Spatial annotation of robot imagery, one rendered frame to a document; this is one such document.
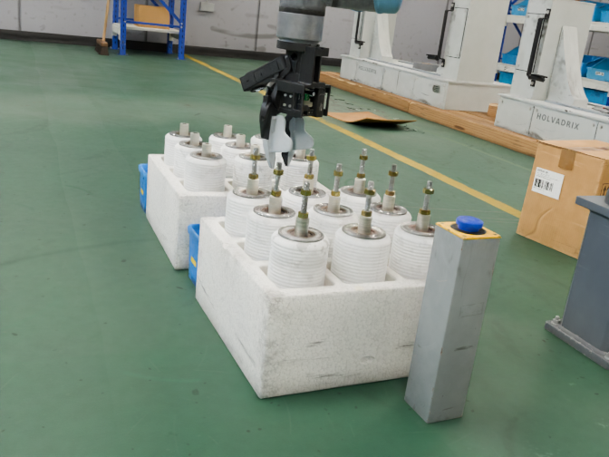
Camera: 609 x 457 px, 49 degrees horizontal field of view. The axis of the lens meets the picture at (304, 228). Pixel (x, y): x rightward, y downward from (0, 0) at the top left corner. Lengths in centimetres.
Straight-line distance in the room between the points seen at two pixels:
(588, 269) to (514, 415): 40
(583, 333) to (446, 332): 51
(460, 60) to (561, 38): 77
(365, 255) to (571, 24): 306
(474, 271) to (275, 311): 30
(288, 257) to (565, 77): 301
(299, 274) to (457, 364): 28
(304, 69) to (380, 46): 453
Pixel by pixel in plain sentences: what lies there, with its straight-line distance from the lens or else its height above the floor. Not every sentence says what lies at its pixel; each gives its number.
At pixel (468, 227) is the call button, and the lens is 101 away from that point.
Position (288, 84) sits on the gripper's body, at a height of 48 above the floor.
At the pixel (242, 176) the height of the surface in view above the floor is 21.
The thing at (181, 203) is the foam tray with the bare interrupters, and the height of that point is 16.
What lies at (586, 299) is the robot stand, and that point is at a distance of 148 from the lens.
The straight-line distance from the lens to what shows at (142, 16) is 686.
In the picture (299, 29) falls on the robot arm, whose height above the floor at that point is 57.
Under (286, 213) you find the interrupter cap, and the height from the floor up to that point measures 25.
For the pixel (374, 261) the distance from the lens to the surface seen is 111.
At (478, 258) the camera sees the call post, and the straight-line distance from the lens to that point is 101.
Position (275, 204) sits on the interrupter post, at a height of 27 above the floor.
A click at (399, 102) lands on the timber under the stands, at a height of 5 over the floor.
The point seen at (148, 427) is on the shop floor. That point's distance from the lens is 103.
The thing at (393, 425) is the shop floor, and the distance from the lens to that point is 109.
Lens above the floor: 60
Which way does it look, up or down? 18 degrees down
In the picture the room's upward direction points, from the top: 7 degrees clockwise
